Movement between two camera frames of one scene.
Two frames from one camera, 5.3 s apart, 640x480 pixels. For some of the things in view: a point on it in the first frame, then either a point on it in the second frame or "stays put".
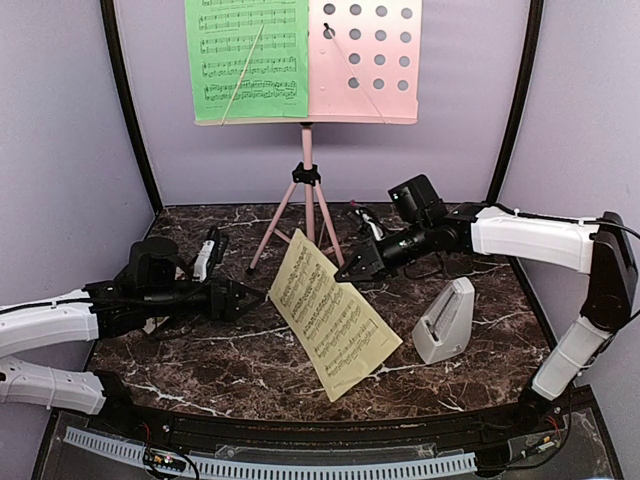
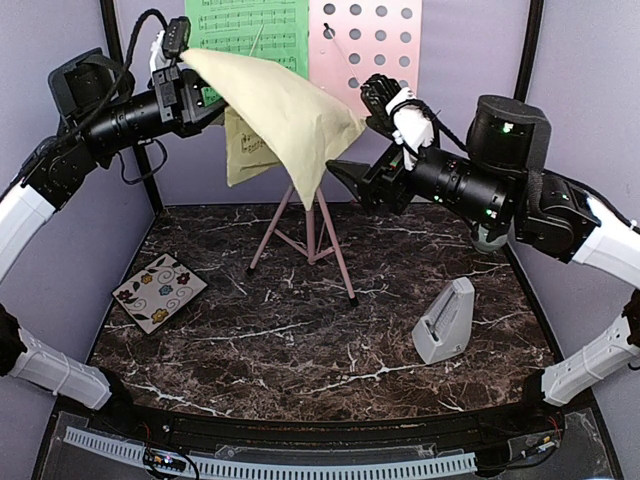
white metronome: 446,330 stays put
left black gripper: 225,310 → 180,99
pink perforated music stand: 364,68 stays put
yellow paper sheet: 341,335 → 275,118
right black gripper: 371,259 → 386,169
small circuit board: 162,459 stays put
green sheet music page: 220,37 stays put
